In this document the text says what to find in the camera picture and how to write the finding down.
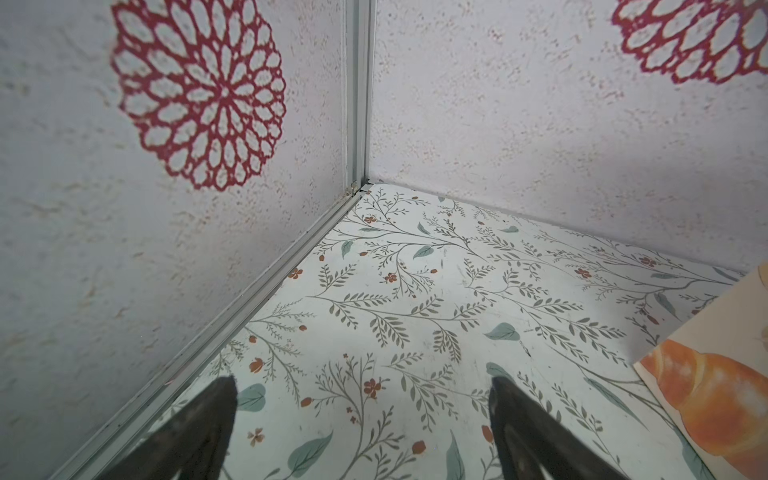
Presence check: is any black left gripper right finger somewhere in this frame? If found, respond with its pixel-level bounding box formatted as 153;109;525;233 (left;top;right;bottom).
489;376;624;480

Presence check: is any cream paper bread bag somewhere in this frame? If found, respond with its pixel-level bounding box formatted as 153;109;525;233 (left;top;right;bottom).
634;265;767;479

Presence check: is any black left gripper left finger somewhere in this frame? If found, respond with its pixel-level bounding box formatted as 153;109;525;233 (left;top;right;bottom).
100;376;238;480

